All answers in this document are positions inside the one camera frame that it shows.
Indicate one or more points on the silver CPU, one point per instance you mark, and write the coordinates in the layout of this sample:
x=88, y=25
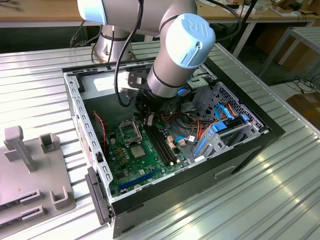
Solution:
x=137, y=151

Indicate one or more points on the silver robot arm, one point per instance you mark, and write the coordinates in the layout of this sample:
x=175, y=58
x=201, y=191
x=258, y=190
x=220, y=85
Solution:
x=170, y=65

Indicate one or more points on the CPU socket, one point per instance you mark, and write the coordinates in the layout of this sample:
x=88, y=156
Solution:
x=129, y=153

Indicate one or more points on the socket locking lever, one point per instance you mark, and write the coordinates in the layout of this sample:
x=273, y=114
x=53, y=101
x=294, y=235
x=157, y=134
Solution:
x=139, y=131

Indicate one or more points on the peach board connector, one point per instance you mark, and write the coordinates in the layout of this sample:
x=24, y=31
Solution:
x=170, y=138
x=172, y=145

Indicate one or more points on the black RAM slot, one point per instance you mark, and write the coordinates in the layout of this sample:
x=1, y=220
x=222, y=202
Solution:
x=162, y=143
x=165, y=142
x=156, y=145
x=159, y=144

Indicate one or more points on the grey metal drive cage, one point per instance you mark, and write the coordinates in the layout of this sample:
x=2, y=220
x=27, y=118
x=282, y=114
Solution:
x=200, y=83

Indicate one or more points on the grey power supply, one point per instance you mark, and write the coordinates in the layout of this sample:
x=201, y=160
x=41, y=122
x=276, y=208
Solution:
x=105, y=110

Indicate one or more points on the white power supply label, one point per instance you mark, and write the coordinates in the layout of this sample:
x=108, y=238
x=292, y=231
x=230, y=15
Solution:
x=105, y=83

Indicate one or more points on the hard disk in blue carrier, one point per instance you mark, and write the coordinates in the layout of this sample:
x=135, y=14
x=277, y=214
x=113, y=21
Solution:
x=217, y=127

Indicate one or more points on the black case fan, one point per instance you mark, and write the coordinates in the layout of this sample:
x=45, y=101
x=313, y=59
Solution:
x=100, y=136

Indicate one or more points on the white paper tag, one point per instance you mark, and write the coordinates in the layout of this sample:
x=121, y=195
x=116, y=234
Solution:
x=199, y=159

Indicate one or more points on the grey metal disk bay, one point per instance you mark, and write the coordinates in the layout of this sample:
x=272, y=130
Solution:
x=215, y=147

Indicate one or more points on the green motherboard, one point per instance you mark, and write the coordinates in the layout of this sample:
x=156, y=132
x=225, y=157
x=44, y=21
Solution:
x=130, y=171

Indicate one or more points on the blue expansion slot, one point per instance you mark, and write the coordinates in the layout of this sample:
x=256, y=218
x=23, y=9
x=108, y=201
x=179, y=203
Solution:
x=137, y=179

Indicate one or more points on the black PC case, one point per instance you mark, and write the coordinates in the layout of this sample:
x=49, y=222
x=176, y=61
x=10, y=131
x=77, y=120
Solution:
x=175, y=200

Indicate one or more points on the white flat box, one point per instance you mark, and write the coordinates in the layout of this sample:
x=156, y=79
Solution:
x=233, y=8

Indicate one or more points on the black tripod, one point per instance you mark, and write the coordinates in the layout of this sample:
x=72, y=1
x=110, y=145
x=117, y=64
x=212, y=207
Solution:
x=246, y=16

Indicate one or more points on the grey parts rack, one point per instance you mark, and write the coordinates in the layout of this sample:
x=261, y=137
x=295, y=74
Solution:
x=47, y=172

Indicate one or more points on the large brown cardboard box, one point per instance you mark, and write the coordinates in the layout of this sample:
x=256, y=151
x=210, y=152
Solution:
x=297, y=57

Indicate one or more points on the wooden desk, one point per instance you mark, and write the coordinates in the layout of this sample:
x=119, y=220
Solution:
x=37, y=11

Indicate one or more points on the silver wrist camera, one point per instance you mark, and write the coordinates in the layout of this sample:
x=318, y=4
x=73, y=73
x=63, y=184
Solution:
x=136, y=80

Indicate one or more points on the blue plastic bay rail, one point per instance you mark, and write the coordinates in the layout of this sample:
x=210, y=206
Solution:
x=200, y=147

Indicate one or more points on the grey metal frame table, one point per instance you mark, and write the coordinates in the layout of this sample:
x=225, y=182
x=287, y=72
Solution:
x=307, y=33

